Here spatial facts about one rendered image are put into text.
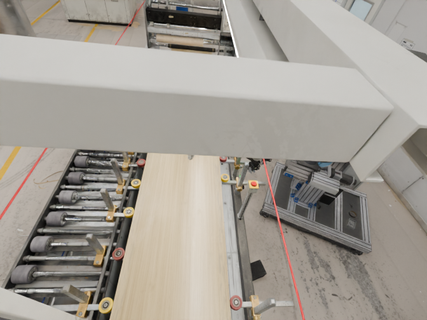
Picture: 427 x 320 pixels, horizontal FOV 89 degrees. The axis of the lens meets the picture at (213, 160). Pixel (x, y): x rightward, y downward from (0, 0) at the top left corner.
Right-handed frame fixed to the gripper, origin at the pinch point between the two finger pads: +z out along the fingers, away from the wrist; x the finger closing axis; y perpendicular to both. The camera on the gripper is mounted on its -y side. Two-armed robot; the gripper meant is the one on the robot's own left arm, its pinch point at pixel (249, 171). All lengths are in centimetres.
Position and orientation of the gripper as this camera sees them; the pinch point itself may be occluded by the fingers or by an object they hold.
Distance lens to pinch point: 209.1
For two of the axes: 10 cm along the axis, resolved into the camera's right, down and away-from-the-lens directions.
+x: 9.2, -2.1, 3.3
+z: -1.1, 6.7, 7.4
